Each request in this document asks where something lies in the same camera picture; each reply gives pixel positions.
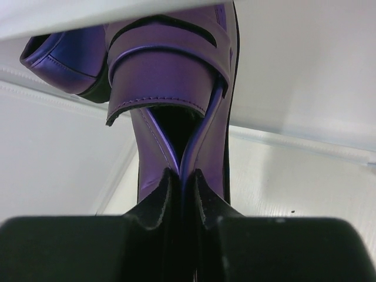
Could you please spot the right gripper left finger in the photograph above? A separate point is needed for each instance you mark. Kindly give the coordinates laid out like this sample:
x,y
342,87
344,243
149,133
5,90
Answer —
x,y
135,246

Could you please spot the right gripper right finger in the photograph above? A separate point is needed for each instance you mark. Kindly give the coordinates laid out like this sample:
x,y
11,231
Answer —
x,y
234,247

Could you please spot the purple loafer shoe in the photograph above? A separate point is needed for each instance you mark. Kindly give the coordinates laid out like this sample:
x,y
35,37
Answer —
x,y
175,74
74,62

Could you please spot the white plastic shoe cabinet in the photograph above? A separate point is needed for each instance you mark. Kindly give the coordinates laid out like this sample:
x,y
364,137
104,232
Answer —
x,y
302,128

